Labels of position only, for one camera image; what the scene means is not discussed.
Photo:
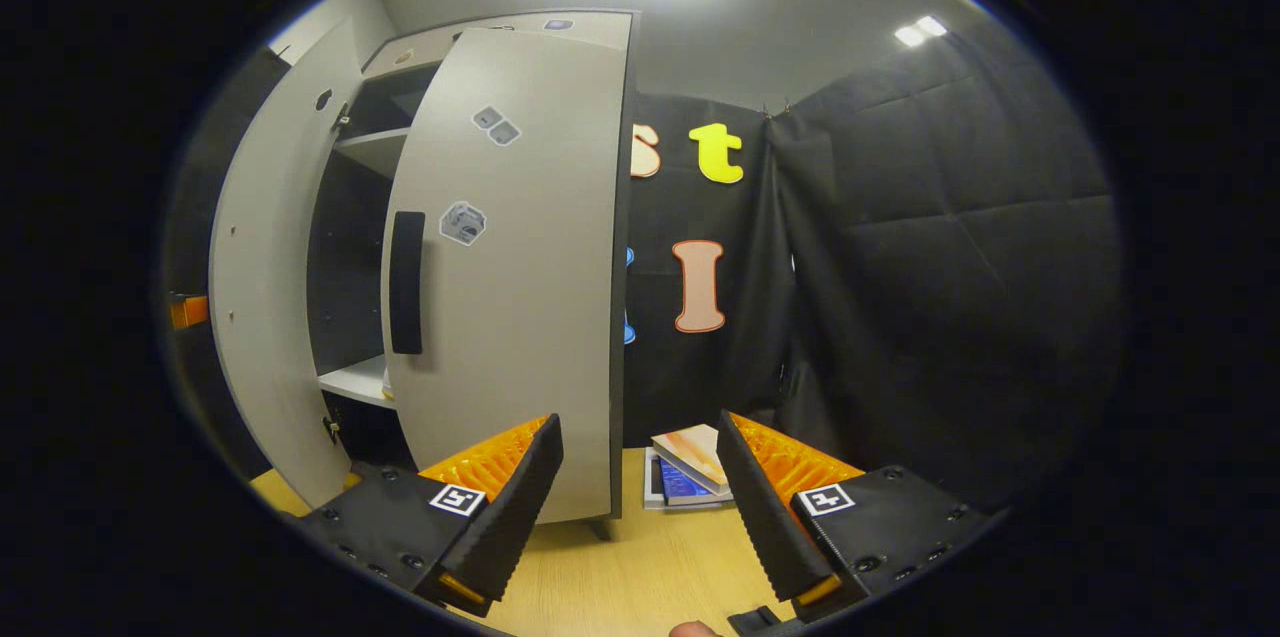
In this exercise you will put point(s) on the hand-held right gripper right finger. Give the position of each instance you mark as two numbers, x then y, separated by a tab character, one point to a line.
765	517

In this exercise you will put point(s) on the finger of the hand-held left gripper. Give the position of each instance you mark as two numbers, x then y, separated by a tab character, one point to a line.
190	312

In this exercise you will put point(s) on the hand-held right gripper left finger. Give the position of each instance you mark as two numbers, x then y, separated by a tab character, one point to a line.
520	507

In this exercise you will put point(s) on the grey shoe cabinet door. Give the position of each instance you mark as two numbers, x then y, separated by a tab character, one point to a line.
520	317
270	297

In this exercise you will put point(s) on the grey shoe cabinet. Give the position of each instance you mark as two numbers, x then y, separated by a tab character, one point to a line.
350	247

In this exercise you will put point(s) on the metal door hinge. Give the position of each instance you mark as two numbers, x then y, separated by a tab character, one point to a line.
330	429
343	117

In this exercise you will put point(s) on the white book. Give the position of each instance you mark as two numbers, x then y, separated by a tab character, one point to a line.
652	487

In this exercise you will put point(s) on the black backdrop cloth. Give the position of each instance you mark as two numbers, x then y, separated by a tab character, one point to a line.
760	267

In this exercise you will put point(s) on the small ceiling light panel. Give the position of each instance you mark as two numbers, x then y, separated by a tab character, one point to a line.
920	30

